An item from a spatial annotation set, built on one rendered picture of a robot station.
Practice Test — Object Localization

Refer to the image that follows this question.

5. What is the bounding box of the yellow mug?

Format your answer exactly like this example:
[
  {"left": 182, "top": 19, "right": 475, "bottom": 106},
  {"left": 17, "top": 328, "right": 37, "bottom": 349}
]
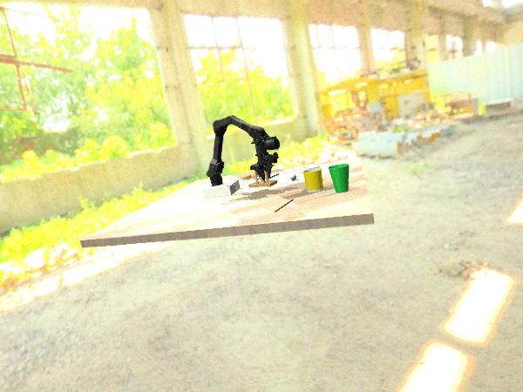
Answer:
[{"left": 303, "top": 168, "right": 323, "bottom": 192}]

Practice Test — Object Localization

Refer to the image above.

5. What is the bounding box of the green plastic cup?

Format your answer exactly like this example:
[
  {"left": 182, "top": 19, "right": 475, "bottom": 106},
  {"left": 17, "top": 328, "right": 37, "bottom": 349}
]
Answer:
[{"left": 329, "top": 164, "right": 350, "bottom": 193}]

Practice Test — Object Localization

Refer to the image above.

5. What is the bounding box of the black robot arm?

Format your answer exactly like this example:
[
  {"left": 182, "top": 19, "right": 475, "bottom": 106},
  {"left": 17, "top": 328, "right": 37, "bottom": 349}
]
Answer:
[{"left": 207, "top": 115, "right": 280, "bottom": 186}]

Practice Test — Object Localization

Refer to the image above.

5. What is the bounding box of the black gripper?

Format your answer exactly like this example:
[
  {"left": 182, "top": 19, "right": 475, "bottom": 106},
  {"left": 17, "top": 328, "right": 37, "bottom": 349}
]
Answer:
[{"left": 250, "top": 151, "right": 274, "bottom": 181}]

